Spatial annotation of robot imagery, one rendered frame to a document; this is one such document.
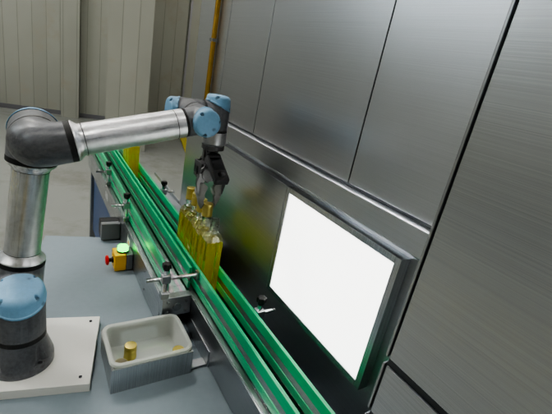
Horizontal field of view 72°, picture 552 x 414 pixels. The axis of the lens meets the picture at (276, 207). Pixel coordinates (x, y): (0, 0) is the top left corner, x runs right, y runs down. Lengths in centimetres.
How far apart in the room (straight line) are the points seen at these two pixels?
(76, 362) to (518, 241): 114
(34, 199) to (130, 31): 522
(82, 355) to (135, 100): 530
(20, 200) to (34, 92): 758
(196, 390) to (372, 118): 86
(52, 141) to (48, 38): 762
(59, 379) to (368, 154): 96
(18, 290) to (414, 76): 104
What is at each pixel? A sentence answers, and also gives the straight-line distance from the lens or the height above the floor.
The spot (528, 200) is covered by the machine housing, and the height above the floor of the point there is 158.
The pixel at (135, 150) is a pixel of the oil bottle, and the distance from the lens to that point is 231.
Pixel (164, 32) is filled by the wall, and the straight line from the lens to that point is 842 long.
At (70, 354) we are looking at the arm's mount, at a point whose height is 78.
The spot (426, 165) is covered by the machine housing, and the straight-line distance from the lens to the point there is 80.
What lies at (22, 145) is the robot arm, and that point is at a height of 137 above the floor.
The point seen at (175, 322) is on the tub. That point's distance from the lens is 129.
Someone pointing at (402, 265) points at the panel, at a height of 131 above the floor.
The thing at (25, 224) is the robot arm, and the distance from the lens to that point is 118.
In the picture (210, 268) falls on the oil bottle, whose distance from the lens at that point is 130.
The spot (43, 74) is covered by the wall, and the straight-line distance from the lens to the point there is 863.
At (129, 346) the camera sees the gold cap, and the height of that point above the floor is 81.
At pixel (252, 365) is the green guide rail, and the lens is 104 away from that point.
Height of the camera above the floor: 163
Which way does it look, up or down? 20 degrees down
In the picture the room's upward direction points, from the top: 11 degrees clockwise
